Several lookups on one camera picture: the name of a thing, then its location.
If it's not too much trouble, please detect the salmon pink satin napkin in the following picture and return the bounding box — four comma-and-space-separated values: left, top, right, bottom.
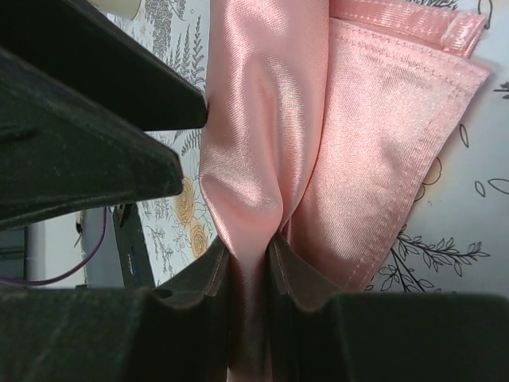
200, 1, 489, 381

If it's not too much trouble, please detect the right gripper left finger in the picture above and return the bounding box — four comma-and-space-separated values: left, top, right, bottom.
1, 240, 229, 381

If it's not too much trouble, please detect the cream enamel mug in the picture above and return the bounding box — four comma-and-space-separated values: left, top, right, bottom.
95, 0, 142, 19

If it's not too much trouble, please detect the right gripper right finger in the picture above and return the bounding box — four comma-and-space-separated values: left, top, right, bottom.
266, 235, 508, 381

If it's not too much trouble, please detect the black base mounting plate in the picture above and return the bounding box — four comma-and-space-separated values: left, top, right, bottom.
112, 204, 155, 288

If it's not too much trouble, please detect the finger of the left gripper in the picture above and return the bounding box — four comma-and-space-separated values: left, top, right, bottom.
1, 1, 208, 131
1, 50, 183, 229

